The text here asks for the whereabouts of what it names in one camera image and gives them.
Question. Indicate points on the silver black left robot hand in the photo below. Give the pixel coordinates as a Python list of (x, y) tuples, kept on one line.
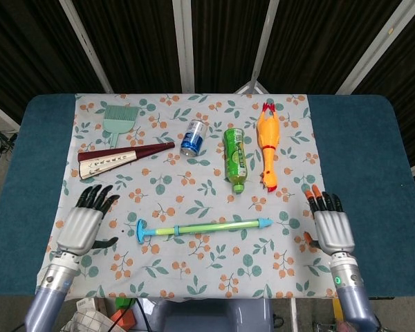
[(79, 228)]

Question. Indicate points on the silver orange-tipped right robot hand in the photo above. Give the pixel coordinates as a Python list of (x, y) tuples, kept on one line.
[(333, 230)]

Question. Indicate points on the translucent blue plastic tube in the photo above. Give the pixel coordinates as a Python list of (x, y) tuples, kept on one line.
[(266, 223)]

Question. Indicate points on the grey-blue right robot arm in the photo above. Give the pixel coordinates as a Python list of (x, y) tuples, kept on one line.
[(352, 297)]

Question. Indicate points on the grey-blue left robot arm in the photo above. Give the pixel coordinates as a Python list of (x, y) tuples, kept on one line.
[(52, 290)]

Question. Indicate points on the dark red folding fan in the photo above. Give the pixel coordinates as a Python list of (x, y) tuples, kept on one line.
[(100, 166)]

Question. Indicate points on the green plastic object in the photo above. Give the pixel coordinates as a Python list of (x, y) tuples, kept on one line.
[(124, 303)]

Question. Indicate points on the white checkered cloth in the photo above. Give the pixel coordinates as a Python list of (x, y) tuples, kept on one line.
[(86, 321)]

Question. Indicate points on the teal table cover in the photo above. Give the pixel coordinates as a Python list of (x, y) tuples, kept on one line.
[(359, 138)]

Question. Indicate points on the orange block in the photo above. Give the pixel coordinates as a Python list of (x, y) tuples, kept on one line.
[(121, 318)]

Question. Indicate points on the mint green hand brush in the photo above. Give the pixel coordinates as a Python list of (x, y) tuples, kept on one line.
[(119, 119)]

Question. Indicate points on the yellow rubber chicken toy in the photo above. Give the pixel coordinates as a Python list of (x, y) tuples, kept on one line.
[(268, 131)]

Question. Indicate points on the green tea plastic bottle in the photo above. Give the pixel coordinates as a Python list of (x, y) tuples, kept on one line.
[(235, 155)]

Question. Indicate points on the floral leaf print tablecloth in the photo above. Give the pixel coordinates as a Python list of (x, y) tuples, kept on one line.
[(207, 269)]

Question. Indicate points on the blue drink can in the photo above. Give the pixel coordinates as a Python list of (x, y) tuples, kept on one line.
[(193, 138)]

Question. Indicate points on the grey-blue robot torso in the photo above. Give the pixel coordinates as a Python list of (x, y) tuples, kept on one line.
[(211, 318)]

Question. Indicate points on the dark brown curtain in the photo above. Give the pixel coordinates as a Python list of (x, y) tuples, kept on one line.
[(141, 41)]

